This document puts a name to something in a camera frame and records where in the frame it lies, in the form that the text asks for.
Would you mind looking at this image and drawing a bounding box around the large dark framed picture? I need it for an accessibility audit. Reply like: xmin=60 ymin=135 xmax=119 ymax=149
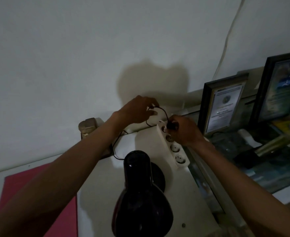
xmin=249 ymin=50 xmax=290 ymax=127

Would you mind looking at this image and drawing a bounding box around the person's right forearm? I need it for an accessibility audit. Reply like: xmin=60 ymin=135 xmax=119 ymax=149
xmin=189 ymin=138 xmax=290 ymax=237

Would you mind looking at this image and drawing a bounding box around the white wall cable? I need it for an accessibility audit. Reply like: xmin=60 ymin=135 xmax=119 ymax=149
xmin=212 ymin=0 xmax=247 ymax=80

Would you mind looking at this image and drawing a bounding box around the glass display cabinet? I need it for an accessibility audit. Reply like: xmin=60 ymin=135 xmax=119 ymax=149
xmin=182 ymin=91 xmax=290 ymax=237

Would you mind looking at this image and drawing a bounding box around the black desk lamp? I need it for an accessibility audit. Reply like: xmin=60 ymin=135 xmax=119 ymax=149
xmin=111 ymin=150 xmax=174 ymax=237

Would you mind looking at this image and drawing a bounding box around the red folder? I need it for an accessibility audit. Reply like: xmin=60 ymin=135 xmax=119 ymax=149
xmin=0 ymin=162 xmax=78 ymax=237

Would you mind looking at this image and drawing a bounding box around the person's left forearm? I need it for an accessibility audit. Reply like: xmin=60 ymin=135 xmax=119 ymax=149
xmin=0 ymin=113 xmax=122 ymax=237

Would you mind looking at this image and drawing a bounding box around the white power strip cord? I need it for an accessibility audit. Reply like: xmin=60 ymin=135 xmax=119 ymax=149
xmin=122 ymin=120 xmax=160 ymax=134

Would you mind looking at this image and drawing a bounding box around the yellow box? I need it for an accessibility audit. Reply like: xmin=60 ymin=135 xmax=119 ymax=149
xmin=272 ymin=119 xmax=290 ymax=135

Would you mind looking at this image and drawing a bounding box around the person's left hand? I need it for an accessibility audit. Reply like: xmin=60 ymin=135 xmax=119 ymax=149
xmin=112 ymin=95 xmax=160 ymax=125

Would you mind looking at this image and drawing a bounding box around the person's right hand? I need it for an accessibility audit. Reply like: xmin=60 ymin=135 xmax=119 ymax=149
xmin=168 ymin=115 xmax=208 ymax=147

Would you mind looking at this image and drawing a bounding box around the small dark framed certificate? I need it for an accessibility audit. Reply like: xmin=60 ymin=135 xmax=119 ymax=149
xmin=197 ymin=73 xmax=249 ymax=135

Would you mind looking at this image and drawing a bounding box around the white power strip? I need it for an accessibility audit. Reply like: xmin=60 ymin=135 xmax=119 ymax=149
xmin=157 ymin=121 xmax=190 ymax=171

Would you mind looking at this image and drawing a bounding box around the small brown jar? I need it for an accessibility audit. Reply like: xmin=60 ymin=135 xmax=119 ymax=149
xmin=78 ymin=117 xmax=98 ymax=140

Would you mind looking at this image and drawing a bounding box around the black lamp cable with plug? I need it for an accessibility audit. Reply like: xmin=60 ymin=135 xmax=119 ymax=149
xmin=110 ymin=105 xmax=180 ymax=161

